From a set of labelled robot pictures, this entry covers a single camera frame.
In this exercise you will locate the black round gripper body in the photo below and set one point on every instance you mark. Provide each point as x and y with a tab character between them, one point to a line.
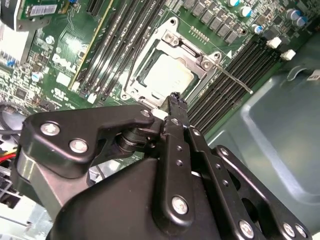
112	207

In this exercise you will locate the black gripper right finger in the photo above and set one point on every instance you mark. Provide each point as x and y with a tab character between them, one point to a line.
250	195

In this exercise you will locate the silver square cpu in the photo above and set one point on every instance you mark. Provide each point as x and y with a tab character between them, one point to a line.
167	75

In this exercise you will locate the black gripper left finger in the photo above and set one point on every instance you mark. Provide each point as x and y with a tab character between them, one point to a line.
75	125

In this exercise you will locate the metal cpu socket cover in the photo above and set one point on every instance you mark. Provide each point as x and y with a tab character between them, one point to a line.
185	60

